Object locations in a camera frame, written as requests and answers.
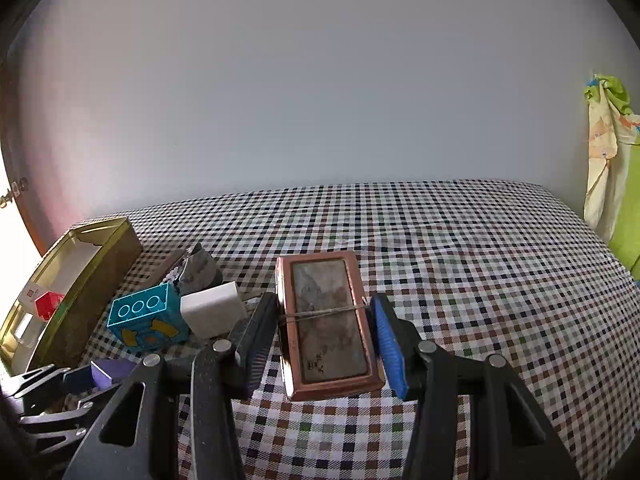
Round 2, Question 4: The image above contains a colourful printed cloth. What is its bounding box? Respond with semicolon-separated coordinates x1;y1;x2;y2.
582;74;640;281

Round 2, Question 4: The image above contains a brass door handle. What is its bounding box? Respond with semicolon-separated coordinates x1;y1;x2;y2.
0;177;30;211

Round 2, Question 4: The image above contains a purple block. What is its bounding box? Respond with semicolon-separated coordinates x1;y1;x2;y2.
91;358;138;389

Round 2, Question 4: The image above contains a gold tin box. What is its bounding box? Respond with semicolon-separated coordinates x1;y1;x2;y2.
0;216;142;376

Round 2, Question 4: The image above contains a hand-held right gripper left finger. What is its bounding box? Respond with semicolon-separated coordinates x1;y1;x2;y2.
62;291;279;480

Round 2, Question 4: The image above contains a white charger plug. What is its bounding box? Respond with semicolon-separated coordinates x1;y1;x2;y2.
180;281;248;339

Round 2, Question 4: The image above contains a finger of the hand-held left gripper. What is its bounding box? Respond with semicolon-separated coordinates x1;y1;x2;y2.
19;392;108;458
10;365;94;402

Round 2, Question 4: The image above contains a checkered tablecloth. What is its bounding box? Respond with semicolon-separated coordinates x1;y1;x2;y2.
30;180;640;480

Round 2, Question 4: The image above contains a teal block with holes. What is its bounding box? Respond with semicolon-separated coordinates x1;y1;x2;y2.
106;282;190;353

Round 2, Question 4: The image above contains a white paper liner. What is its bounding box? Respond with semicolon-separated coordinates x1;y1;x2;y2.
10;240;101;361

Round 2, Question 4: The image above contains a white card box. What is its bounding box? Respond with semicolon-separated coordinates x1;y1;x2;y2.
7;282;56;361

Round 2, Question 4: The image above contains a copper framed box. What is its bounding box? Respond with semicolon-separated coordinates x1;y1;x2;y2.
276;251;387;402

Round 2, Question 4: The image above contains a red building block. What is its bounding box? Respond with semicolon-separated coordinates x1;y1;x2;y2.
35;291;66;322

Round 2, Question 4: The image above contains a wooden door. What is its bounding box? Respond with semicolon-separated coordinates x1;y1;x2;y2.
0;35;51;261

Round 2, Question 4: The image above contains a grey metal object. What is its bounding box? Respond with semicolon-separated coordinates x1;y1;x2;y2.
165;242;223;296

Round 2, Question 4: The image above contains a brown wooden bar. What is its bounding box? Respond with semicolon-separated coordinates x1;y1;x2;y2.
150;249;186;281

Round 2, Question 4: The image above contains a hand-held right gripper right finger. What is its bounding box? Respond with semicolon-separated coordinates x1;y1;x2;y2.
369;292;583;480

